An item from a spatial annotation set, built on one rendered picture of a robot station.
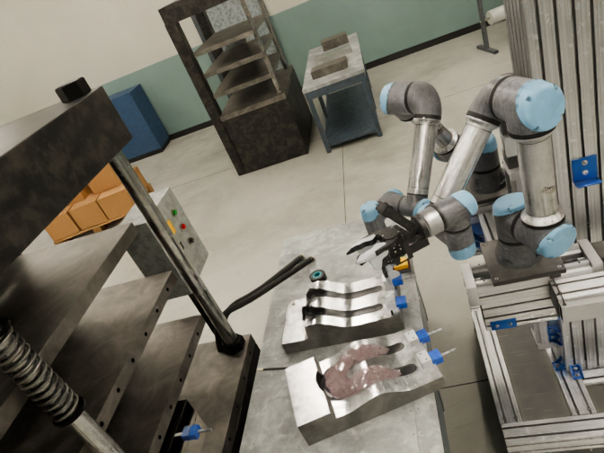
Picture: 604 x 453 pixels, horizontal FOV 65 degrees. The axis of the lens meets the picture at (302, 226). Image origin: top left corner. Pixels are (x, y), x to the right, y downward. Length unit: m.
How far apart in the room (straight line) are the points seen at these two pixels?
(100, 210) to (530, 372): 5.24
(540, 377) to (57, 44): 8.49
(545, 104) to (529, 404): 1.44
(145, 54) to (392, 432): 7.78
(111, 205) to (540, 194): 5.49
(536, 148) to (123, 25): 7.87
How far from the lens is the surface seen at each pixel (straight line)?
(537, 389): 2.43
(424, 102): 1.73
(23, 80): 9.82
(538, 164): 1.41
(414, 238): 1.29
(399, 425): 1.68
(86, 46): 9.08
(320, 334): 1.94
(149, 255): 2.10
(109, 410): 1.59
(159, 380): 1.92
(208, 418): 2.04
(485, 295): 1.78
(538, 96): 1.30
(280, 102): 5.63
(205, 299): 2.03
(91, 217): 6.50
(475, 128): 1.43
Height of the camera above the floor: 2.17
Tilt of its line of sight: 30 degrees down
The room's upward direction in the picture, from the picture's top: 24 degrees counter-clockwise
